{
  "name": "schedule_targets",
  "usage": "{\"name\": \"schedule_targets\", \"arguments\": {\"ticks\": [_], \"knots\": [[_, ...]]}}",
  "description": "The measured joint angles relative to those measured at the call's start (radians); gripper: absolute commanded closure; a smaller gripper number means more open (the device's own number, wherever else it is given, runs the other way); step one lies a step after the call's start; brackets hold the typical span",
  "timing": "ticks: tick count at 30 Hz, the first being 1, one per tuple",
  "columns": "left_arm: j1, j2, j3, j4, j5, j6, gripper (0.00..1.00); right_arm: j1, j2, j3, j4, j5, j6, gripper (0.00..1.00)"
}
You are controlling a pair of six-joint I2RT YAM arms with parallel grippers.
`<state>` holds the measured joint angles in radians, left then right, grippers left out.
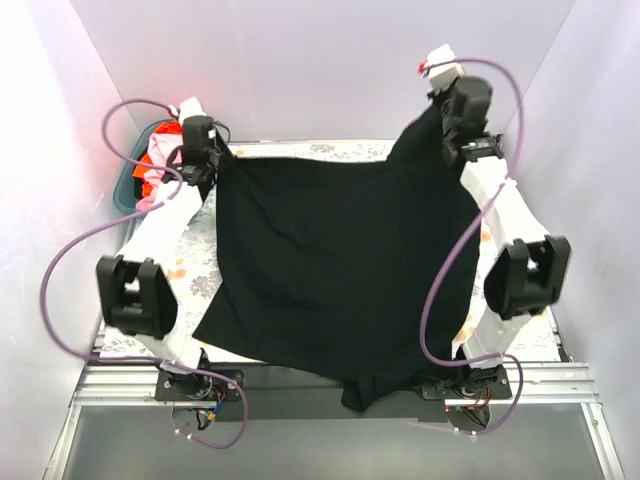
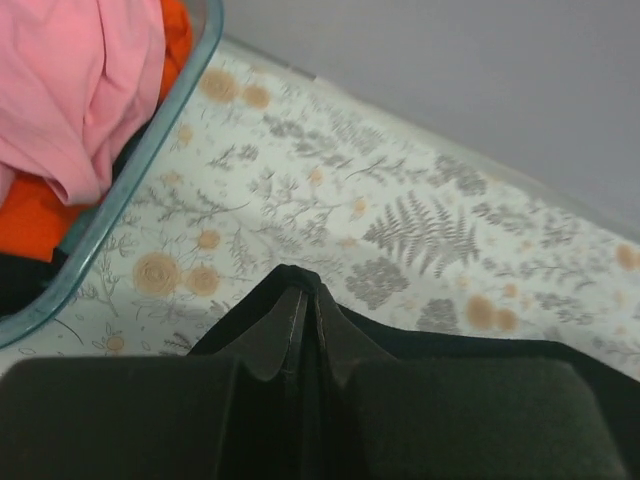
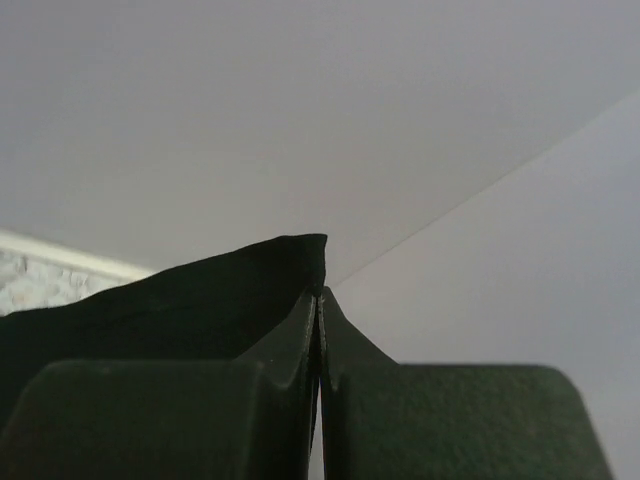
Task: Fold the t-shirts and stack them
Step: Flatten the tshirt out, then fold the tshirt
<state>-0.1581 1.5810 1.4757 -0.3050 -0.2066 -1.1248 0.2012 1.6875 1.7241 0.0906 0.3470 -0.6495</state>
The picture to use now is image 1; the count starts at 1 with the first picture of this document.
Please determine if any black t shirt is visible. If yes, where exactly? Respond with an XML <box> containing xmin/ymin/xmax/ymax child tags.
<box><xmin>194</xmin><ymin>106</ymin><xmax>480</xmax><ymax>410</ymax></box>

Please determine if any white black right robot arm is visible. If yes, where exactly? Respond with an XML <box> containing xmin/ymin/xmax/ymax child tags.
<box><xmin>441</xmin><ymin>76</ymin><xmax>571</xmax><ymax>398</ymax></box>

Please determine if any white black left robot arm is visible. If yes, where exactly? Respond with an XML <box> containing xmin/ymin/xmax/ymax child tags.
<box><xmin>96</xmin><ymin>113</ymin><xmax>228</xmax><ymax>401</ymax></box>

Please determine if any pink t shirt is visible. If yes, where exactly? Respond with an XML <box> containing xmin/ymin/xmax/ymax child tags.
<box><xmin>135</xmin><ymin>130</ymin><xmax>184</xmax><ymax>211</ymax></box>

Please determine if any orange t shirt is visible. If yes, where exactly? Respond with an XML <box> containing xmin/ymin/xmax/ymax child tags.
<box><xmin>130</xmin><ymin>119</ymin><xmax>184</xmax><ymax>199</ymax></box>

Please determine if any teal plastic laundry basket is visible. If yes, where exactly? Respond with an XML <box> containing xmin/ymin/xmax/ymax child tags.
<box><xmin>112</xmin><ymin>121</ymin><xmax>161</xmax><ymax>215</ymax></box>

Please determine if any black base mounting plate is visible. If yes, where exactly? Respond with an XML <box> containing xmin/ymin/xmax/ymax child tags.
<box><xmin>154</xmin><ymin>362</ymin><xmax>517</xmax><ymax>422</ymax></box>

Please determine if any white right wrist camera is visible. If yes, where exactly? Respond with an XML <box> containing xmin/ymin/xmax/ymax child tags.
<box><xmin>417</xmin><ymin>44</ymin><xmax>466</xmax><ymax>96</ymax></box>

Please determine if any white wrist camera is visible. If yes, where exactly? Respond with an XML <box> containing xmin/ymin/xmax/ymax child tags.
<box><xmin>169</xmin><ymin>97</ymin><xmax>206</xmax><ymax>124</ymax></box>
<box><xmin>417</xmin><ymin>44</ymin><xmax>466</xmax><ymax>96</ymax></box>

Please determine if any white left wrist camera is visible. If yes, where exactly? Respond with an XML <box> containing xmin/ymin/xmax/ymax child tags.
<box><xmin>169</xmin><ymin>97</ymin><xmax>206</xmax><ymax>124</ymax></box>

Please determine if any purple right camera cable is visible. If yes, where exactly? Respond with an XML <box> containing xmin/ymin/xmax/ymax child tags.
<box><xmin>418</xmin><ymin>57</ymin><xmax>526</xmax><ymax>439</ymax></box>

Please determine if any purple camera cable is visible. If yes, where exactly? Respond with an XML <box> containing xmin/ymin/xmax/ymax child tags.
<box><xmin>39</xmin><ymin>98</ymin><xmax>249</xmax><ymax>449</ymax></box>
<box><xmin>418</xmin><ymin>57</ymin><xmax>526</xmax><ymax>439</ymax></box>

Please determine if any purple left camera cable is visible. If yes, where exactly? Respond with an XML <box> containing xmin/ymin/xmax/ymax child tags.
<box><xmin>39</xmin><ymin>98</ymin><xmax>249</xmax><ymax>449</ymax></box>

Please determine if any aluminium frame rail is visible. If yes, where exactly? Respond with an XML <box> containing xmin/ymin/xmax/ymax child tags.
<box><xmin>45</xmin><ymin>329</ymin><xmax>624</xmax><ymax>479</ymax></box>

